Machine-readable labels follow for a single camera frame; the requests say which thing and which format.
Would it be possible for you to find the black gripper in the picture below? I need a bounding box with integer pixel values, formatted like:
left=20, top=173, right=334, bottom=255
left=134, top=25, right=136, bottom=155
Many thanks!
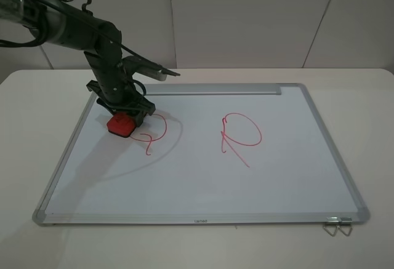
left=84, top=44, right=156, bottom=127

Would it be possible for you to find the red whiteboard eraser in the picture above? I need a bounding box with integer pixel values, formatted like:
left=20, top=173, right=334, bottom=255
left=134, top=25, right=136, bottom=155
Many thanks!
left=107, top=112, right=137, bottom=138

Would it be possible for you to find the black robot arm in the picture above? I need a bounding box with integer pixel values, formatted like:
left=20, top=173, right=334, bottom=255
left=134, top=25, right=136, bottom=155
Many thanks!
left=1, top=0, right=160, bottom=127

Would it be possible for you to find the silver marker tray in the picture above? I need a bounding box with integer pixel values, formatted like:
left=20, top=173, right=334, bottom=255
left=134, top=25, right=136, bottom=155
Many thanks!
left=146, top=84, right=281, bottom=95

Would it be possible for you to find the left metal binder clip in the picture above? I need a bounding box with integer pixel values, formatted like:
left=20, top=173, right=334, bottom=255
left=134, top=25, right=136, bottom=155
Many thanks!
left=323, top=217, right=339, bottom=237

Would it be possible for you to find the metal binder clip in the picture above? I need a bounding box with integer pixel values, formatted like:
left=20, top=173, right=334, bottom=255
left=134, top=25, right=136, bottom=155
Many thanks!
left=323, top=217, right=339, bottom=237
left=337, top=217, right=353, bottom=237

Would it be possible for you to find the right metal binder clip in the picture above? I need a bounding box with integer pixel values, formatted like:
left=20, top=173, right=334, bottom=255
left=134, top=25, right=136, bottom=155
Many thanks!
left=337, top=217, right=353, bottom=237

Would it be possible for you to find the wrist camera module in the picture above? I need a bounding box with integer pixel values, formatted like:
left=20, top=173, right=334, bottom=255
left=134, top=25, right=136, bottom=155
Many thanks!
left=122, top=55, right=180, bottom=81

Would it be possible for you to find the white whiteboard aluminium frame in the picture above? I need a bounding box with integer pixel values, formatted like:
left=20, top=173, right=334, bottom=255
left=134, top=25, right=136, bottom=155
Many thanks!
left=33, top=84, right=370, bottom=225

